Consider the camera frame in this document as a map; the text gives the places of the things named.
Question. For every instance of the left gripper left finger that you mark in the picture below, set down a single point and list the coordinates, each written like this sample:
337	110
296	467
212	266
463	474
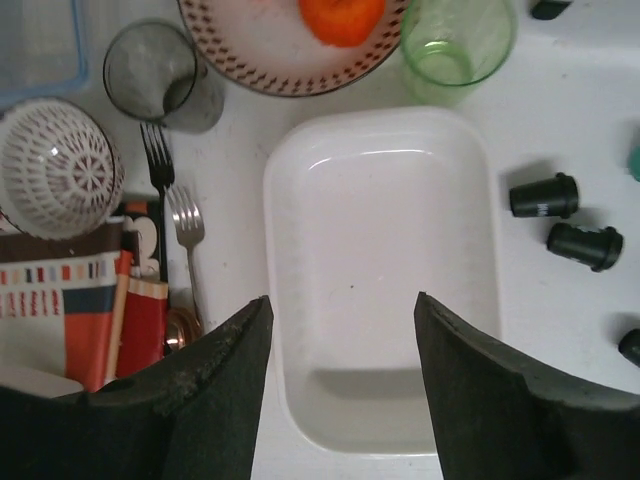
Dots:
193	415

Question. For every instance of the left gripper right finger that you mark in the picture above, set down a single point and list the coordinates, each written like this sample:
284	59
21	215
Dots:
498	413

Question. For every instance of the white storage basket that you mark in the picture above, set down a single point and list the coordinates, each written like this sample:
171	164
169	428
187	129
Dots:
363	212

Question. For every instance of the black coffee capsule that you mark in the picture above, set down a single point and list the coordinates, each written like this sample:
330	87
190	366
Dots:
629	346
599	249
553	197

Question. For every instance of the teal coffee capsule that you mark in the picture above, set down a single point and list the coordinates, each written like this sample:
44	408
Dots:
633	162

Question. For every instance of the striped orange placemat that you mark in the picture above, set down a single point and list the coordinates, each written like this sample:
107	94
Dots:
91	309

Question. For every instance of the silver fork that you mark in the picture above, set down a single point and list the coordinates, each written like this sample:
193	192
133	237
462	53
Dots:
190	231

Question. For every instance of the dark fork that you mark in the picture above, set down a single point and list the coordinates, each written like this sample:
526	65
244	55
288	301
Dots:
162	176

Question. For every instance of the white lattice bowl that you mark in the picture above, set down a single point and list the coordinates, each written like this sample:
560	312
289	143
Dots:
61	174

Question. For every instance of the grey glass cup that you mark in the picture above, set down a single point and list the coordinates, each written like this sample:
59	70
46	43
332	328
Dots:
153	73

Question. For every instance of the pink fruit plate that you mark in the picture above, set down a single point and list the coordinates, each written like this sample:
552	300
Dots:
265	47

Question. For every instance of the green glass cup left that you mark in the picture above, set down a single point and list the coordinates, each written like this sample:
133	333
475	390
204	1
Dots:
451	47

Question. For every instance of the clear blue-rimmed container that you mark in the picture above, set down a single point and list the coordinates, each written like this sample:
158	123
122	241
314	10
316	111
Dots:
43	49

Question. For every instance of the orange tangerine right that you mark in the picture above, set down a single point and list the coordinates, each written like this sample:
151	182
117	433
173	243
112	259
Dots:
341	23

